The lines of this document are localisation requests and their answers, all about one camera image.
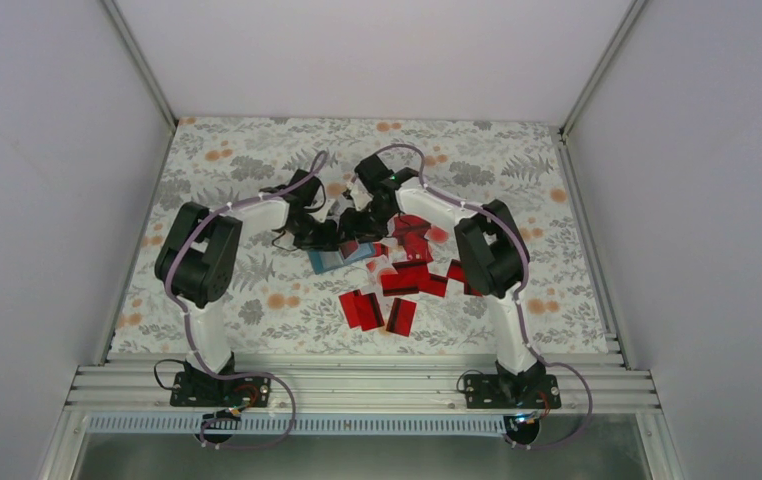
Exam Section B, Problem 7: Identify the red card centre pile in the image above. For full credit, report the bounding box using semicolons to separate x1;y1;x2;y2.
396;232;433;263

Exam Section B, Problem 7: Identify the floral table mat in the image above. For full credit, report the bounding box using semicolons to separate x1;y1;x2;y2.
111;117;608;355

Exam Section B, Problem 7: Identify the red card front middle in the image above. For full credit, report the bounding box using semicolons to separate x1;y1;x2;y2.
386;298;417;337

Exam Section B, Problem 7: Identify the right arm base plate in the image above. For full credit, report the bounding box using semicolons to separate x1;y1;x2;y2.
456;371;562;410

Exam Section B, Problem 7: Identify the perforated cable tray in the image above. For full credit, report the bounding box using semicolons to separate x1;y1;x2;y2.
86;412;505;437

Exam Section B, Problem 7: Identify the teal leather card holder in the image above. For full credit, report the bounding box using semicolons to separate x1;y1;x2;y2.
308;243;376;274

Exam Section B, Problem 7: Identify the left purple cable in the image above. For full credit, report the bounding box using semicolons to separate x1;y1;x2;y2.
163;149;329;452

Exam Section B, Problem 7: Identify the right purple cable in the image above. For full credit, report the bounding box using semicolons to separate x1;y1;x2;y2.
351;142;596;453

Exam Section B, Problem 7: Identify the purple cable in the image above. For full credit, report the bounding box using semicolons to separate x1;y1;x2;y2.
163;149;329;452
351;142;596;453

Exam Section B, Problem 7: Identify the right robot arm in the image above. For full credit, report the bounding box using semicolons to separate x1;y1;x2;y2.
338;155;546;407

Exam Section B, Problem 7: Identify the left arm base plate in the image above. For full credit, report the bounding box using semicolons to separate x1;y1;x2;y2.
169;370;272;408

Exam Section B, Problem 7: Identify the red card pile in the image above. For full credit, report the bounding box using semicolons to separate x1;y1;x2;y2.
391;214;431;238
396;232;433;263

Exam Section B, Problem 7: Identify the red card with stripe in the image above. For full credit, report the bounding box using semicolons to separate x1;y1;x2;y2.
339;240;361;260

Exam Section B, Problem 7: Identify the white card red dot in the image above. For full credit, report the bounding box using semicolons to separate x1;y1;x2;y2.
426;226;449;244

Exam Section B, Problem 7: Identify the aluminium rail frame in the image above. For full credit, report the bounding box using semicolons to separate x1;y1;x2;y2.
65;354;661;414

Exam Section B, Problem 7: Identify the red card front left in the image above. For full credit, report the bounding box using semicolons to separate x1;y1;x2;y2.
339;290;385;331

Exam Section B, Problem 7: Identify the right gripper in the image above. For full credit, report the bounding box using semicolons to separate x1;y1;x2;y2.
336;199;396;245

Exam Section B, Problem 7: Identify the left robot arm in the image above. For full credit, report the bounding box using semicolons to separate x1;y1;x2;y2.
154;170;337;405

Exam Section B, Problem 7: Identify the red card right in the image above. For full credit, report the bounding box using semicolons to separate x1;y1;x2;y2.
446;260;481;297

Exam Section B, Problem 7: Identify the red card top pile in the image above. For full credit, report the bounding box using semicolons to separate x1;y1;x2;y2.
391;214;431;238

